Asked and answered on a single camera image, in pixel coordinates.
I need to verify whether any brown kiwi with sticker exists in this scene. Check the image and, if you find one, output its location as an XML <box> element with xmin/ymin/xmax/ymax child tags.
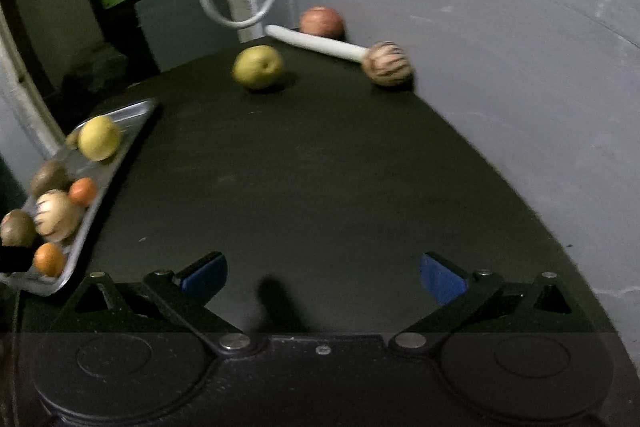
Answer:
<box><xmin>30</xmin><ymin>159</ymin><xmax>70</xmax><ymax>199</ymax></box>

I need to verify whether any striped pepino melon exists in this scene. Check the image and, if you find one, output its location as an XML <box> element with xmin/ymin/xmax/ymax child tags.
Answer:
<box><xmin>361</xmin><ymin>41</ymin><xmax>413</xmax><ymax>87</ymax></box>

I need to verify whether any white foam tube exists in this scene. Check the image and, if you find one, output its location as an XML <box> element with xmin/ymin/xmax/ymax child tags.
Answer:
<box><xmin>265</xmin><ymin>25</ymin><xmax>367</xmax><ymax>63</ymax></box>

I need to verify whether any small brown kiwi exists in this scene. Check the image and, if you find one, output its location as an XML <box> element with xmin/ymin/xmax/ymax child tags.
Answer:
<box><xmin>65</xmin><ymin>129</ymin><xmax>79</xmax><ymax>150</ymax></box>

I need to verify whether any red apple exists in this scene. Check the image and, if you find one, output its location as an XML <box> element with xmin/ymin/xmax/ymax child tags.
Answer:
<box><xmin>299</xmin><ymin>6</ymin><xmax>345</xmax><ymax>39</ymax></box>

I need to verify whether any grey cabinet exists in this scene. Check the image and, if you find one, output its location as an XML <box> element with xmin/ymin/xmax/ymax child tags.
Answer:
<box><xmin>136</xmin><ymin>0</ymin><xmax>239</xmax><ymax>72</ymax></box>

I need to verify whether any steel tray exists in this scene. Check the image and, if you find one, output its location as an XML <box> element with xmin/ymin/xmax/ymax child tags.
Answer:
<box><xmin>1</xmin><ymin>98</ymin><xmax>156</xmax><ymax>296</ymax></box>

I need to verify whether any orange mandarin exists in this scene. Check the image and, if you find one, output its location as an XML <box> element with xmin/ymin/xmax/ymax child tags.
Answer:
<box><xmin>34</xmin><ymin>243</ymin><xmax>66</xmax><ymax>279</ymax></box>
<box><xmin>68</xmin><ymin>176</ymin><xmax>98</xmax><ymax>208</ymax></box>

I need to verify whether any green-yellow pear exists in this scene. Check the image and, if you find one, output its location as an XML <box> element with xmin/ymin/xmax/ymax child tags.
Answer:
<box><xmin>231</xmin><ymin>46</ymin><xmax>284</xmax><ymax>89</ymax></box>

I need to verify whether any pale pepino melon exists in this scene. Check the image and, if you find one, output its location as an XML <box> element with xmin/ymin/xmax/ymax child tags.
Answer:
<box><xmin>34</xmin><ymin>190</ymin><xmax>84</xmax><ymax>242</ymax></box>

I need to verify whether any large yellow round fruit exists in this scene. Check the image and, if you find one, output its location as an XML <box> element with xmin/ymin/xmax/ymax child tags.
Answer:
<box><xmin>77</xmin><ymin>115</ymin><xmax>122</xmax><ymax>161</ymax></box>

